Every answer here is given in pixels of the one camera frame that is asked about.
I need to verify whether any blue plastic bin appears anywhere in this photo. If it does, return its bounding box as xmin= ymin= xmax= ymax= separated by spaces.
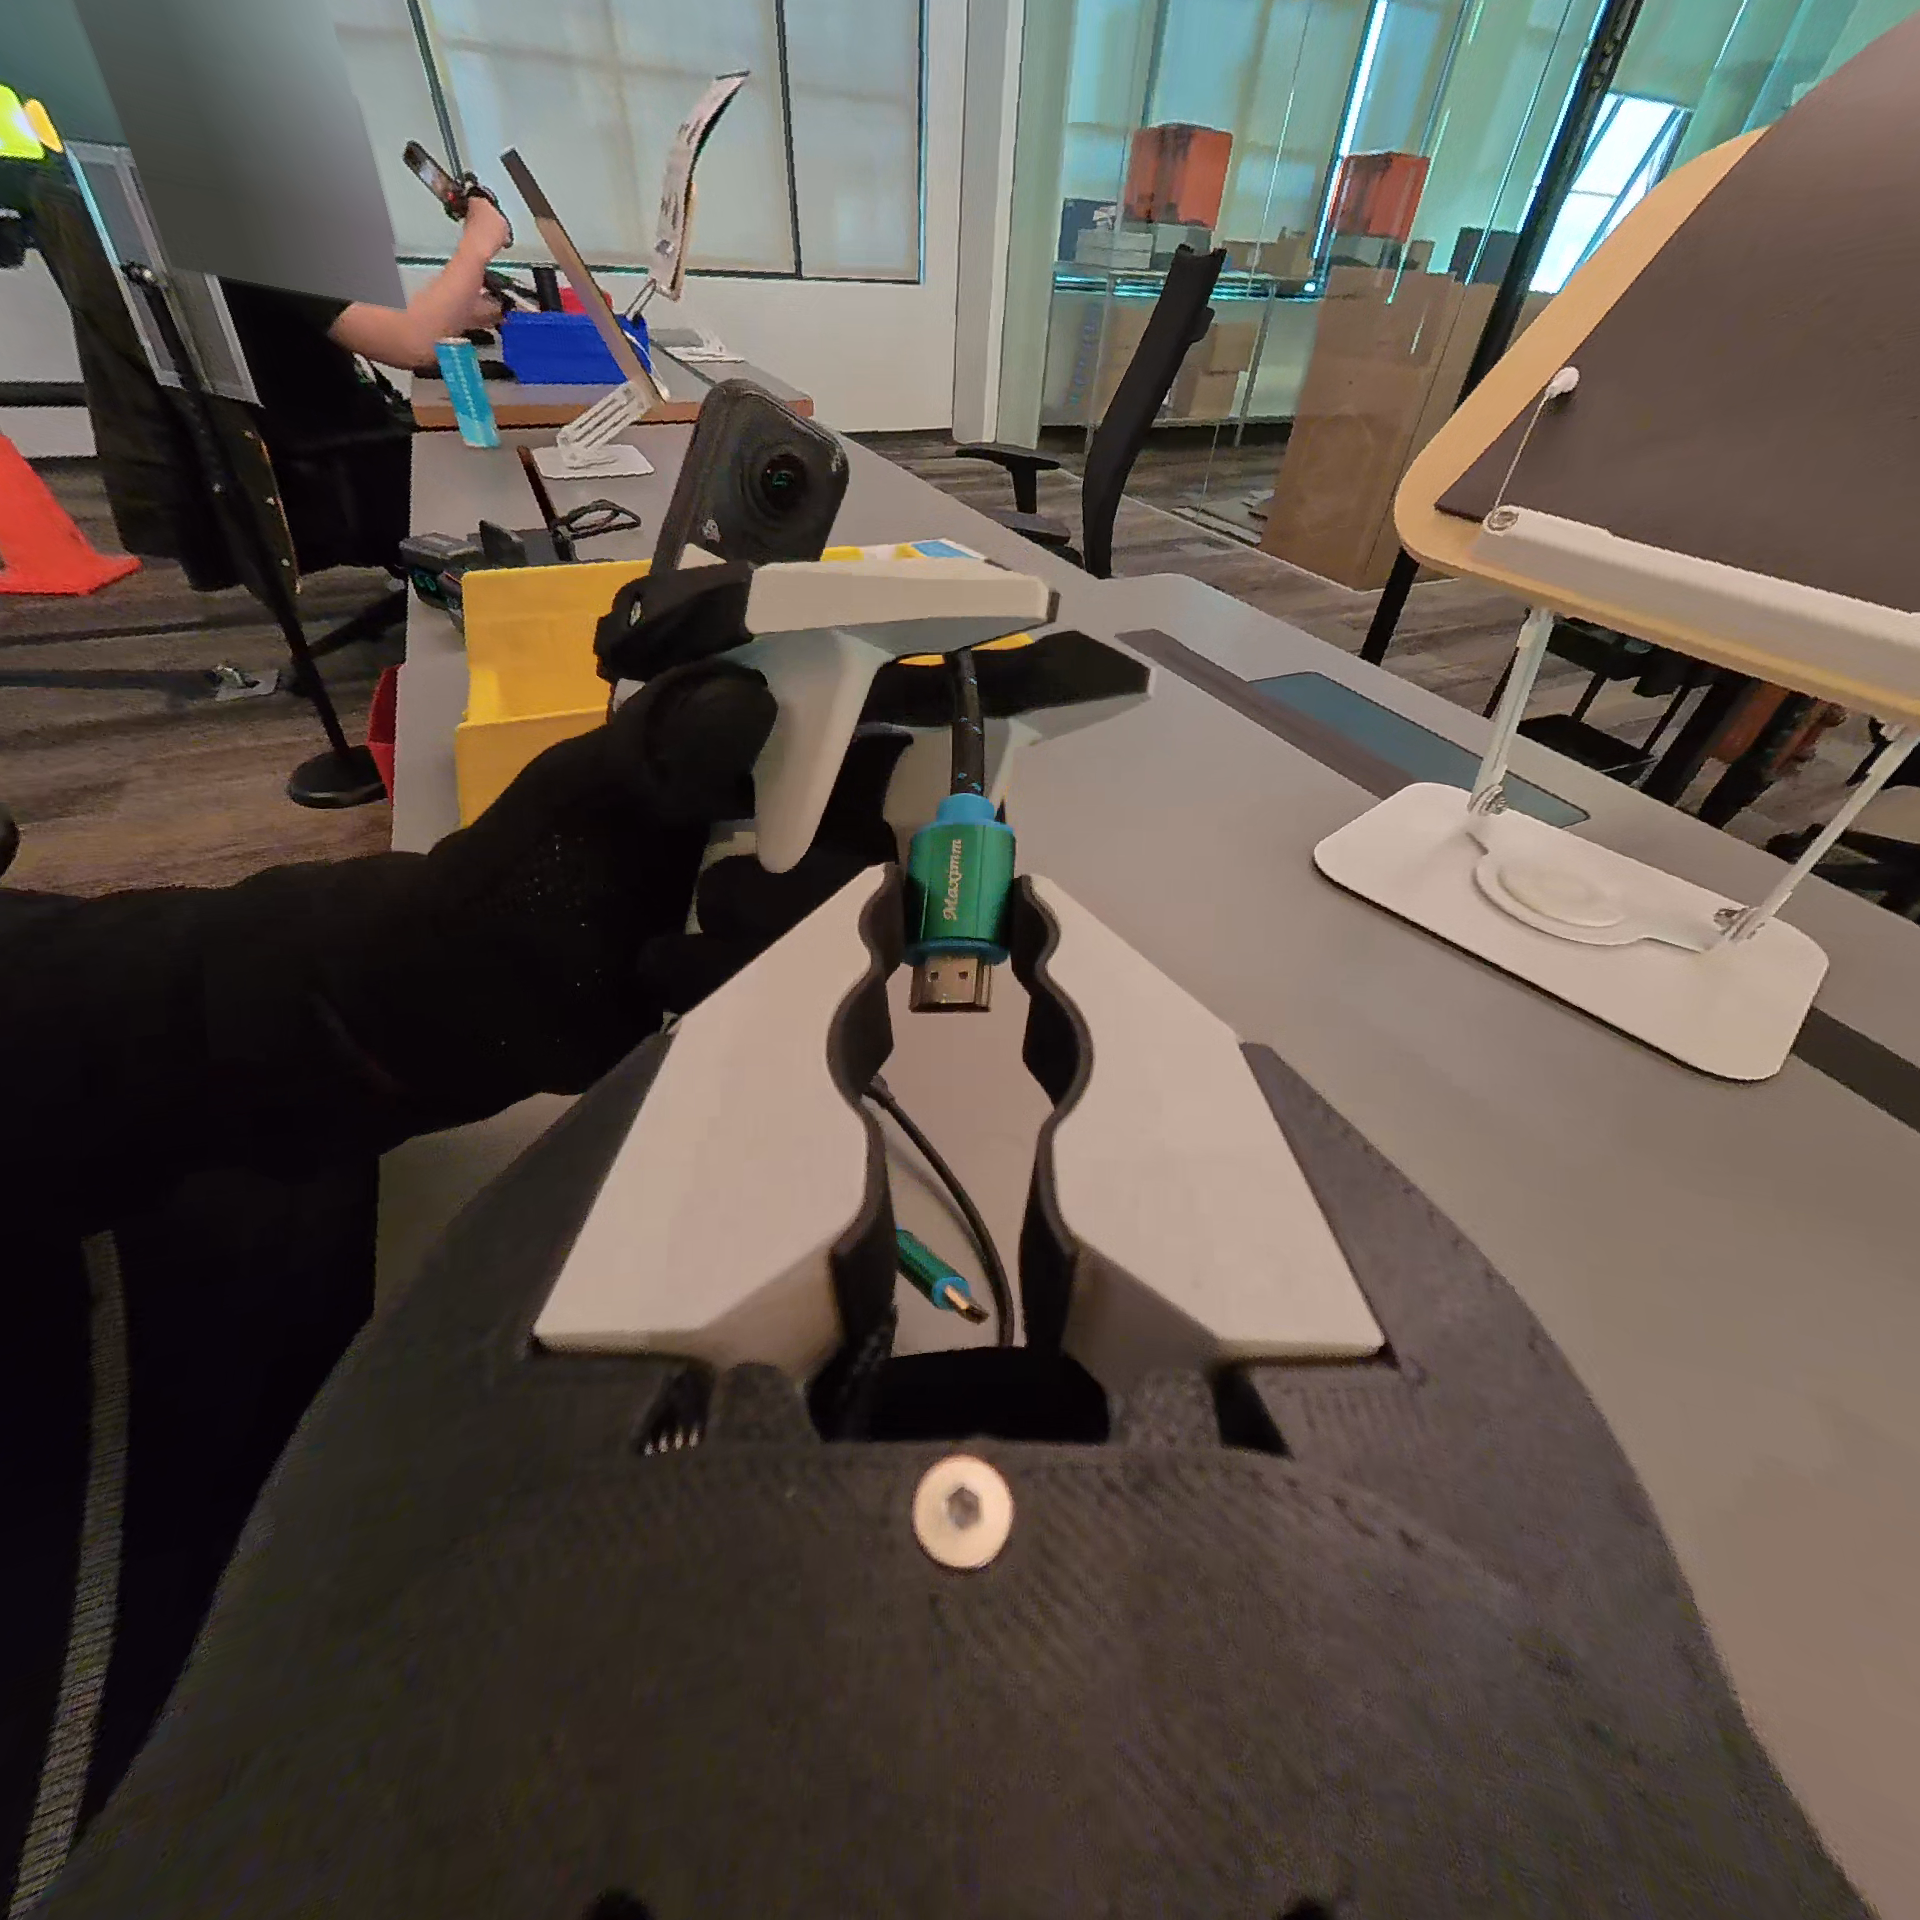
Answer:
xmin=502 ymin=310 xmax=654 ymax=388

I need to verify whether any large cardboard box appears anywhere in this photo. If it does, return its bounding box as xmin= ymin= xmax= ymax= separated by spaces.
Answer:
xmin=1263 ymin=265 xmax=1550 ymax=591

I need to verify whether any black vertical pole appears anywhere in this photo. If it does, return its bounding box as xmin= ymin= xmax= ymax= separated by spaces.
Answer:
xmin=1356 ymin=0 xmax=1649 ymax=666

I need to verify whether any wooden side desk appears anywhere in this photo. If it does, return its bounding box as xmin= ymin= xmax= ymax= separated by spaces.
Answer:
xmin=409 ymin=352 xmax=816 ymax=434

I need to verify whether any black braided hdmi cable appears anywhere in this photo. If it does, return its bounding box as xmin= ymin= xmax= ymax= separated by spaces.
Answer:
xmin=894 ymin=648 xmax=1026 ymax=1330

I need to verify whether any white stand with wooden board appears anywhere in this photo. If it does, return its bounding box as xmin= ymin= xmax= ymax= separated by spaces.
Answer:
xmin=1313 ymin=14 xmax=1920 ymax=1082

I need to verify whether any smooth black adapter cable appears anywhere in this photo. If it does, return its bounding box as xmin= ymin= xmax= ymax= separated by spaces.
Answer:
xmin=864 ymin=1067 xmax=1018 ymax=1348

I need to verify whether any yellow plastic bin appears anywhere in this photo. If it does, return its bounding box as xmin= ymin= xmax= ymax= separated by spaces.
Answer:
xmin=455 ymin=535 xmax=1041 ymax=829

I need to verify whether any orange resin printer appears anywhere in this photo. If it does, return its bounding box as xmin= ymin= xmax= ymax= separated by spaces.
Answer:
xmin=1128 ymin=123 xmax=1236 ymax=229
xmin=1328 ymin=149 xmax=1433 ymax=242

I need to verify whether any teal packet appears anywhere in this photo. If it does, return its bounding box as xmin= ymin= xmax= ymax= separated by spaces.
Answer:
xmin=435 ymin=336 xmax=505 ymax=450

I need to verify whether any printed marker sign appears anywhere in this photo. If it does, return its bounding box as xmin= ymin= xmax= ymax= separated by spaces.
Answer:
xmin=60 ymin=137 xmax=253 ymax=410

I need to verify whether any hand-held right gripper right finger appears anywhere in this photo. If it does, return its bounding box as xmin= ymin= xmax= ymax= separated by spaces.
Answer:
xmin=1008 ymin=870 xmax=1389 ymax=1397

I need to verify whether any person's left hand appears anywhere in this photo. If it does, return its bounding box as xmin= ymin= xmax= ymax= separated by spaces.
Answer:
xmin=426 ymin=655 xmax=918 ymax=1107

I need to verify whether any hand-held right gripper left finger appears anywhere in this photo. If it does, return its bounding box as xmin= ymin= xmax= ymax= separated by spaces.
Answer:
xmin=532 ymin=864 xmax=906 ymax=1397

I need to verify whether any black battery charger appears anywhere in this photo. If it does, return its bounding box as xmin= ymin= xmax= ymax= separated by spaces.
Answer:
xmin=397 ymin=523 xmax=531 ymax=635

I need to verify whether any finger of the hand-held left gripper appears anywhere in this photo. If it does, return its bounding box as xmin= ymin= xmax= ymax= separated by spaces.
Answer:
xmin=975 ymin=626 xmax=1159 ymax=804
xmin=742 ymin=554 xmax=1062 ymax=661

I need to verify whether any orange traffic cone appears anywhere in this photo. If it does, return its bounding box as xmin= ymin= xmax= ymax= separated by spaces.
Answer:
xmin=0 ymin=432 xmax=145 ymax=599

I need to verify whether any teal desk hatch cover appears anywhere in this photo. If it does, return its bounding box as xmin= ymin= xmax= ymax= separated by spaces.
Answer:
xmin=1253 ymin=670 xmax=1593 ymax=829

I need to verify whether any yellow safety vest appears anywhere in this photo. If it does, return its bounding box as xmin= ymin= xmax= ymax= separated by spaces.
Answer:
xmin=0 ymin=81 xmax=66 ymax=199

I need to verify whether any black mesh office chair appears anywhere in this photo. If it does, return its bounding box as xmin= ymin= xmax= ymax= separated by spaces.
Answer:
xmin=954 ymin=243 xmax=1230 ymax=581

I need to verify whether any black high-back chair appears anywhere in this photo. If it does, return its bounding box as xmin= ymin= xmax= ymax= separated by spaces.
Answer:
xmin=31 ymin=156 xmax=420 ymax=599

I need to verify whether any printed paper strip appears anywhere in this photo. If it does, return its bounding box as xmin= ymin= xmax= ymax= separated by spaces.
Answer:
xmin=646 ymin=70 xmax=751 ymax=305

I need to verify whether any black floor stand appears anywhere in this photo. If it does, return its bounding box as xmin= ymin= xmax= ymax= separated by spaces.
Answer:
xmin=126 ymin=262 xmax=391 ymax=811

